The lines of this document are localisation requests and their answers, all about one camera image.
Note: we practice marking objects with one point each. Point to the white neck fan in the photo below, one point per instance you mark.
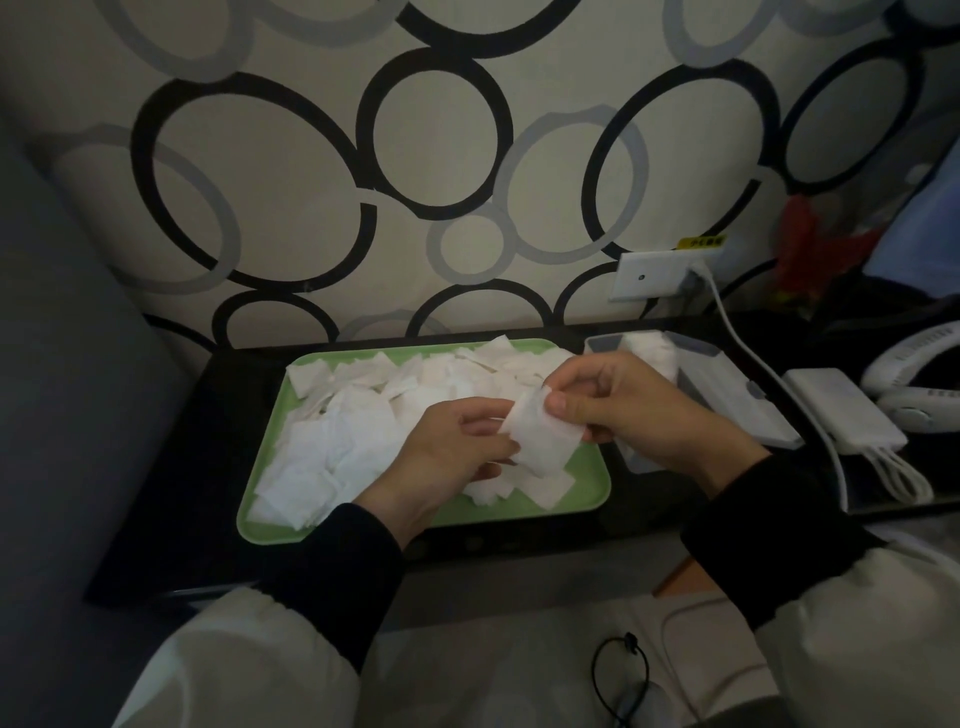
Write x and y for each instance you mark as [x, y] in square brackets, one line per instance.
[926, 416]

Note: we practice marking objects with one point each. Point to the green plastic tray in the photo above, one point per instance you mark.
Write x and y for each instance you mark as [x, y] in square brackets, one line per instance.
[592, 487]

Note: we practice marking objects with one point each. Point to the person's left forearm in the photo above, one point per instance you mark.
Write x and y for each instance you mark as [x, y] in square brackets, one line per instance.
[315, 600]

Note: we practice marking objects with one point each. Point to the white wall socket plate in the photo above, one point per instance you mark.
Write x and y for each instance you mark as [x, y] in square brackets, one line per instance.
[637, 276]

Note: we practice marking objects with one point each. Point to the person's right hand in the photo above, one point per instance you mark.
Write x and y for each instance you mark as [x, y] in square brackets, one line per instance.
[652, 412]

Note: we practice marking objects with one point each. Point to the yellow warning sticker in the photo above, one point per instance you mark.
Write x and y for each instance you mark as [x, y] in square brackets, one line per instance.
[701, 241]

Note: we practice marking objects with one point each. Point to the grey upholstered sofa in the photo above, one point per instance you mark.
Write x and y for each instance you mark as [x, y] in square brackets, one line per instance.
[60, 412]

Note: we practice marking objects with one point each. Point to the person's right forearm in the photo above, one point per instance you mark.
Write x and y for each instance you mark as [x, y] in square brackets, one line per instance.
[810, 570]

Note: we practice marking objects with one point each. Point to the white power bank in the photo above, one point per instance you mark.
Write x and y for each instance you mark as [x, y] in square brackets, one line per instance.
[840, 409]

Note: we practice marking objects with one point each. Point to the person's left hand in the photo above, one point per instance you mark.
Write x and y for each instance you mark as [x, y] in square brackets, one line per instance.
[435, 465]

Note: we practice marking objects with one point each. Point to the blue curtain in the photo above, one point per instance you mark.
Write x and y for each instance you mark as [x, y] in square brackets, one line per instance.
[926, 240]

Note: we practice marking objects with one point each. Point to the orange flat piece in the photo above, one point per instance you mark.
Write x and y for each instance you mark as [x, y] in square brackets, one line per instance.
[686, 581]

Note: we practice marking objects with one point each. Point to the pile of white cotton pads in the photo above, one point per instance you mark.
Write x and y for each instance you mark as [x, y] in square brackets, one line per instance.
[315, 465]

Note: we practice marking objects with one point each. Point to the red decoration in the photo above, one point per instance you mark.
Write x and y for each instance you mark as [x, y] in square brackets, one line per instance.
[799, 255]

